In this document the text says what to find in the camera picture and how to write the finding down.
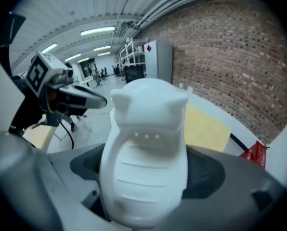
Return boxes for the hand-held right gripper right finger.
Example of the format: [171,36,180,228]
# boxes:
[177,144,287,231]

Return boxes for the grey metal cabinet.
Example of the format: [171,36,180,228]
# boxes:
[144,39,174,84]

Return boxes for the large light wooden table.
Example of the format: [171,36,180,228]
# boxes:
[22,126,56,151]

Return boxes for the person's left forearm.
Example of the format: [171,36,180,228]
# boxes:
[8,76,49,136]

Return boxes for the red box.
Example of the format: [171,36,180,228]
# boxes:
[239,140,267,170]

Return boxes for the yellow sheet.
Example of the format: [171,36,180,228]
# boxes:
[183,103,232,153]

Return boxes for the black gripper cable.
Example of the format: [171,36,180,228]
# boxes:
[58,118,76,150]

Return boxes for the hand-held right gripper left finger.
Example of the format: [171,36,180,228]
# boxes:
[46,142,107,204]

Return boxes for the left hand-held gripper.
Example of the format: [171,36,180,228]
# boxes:
[26,51,108,128]

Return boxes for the white ceiling pipe bundle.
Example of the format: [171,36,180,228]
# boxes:
[114,0,231,31]

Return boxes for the long ceiling light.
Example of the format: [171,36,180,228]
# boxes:
[41,43,58,54]
[65,54,82,62]
[93,45,112,52]
[80,26,116,37]

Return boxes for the white shelving unit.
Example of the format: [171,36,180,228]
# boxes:
[119,38,147,78]

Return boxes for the white plastic figurine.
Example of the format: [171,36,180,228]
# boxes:
[99,77,189,231]

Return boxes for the ceiling air vent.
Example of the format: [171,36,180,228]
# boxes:
[117,20,135,37]

